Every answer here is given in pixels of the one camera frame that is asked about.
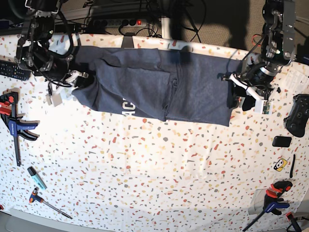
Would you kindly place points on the patterned terrazzo table cloth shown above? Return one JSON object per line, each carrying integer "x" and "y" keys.
{"x": 135, "y": 174}

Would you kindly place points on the teal highlighter pen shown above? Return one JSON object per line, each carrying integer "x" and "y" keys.
{"x": 37, "y": 179}

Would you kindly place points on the red black bar clamp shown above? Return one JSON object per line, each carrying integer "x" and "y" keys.
{"x": 273, "y": 200}

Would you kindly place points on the orange T-handle hex key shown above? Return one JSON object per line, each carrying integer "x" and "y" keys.
{"x": 36, "y": 198}

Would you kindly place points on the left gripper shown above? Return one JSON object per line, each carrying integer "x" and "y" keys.
{"x": 255, "y": 90}

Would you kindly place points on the black game controller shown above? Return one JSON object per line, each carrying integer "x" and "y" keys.
{"x": 297, "y": 119}

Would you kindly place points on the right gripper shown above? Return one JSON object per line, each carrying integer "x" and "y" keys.
{"x": 71, "y": 81}

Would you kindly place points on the black TV remote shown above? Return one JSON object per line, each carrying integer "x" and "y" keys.
{"x": 12, "y": 70}

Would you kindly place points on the yellow face sticker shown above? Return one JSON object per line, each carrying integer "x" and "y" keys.
{"x": 279, "y": 166}

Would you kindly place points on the blue black bar clamp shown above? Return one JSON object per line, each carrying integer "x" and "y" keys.
{"x": 8, "y": 114}

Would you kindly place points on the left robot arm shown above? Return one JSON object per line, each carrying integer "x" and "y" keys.
{"x": 277, "y": 40}

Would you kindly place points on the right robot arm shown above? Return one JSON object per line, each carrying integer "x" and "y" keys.
{"x": 33, "y": 53}

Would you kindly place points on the white table leg post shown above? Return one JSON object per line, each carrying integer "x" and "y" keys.
{"x": 165, "y": 28}

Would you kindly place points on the small black case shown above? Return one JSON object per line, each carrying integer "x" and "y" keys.
{"x": 281, "y": 141}

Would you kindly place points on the blue grey T-shirt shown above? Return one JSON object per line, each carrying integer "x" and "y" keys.
{"x": 153, "y": 83}

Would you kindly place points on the white power strip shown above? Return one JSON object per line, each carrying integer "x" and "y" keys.
{"x": 114, "y": 23}

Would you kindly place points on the dark grey table clip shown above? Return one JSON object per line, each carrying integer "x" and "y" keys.
{"x": 128, "y": 40}

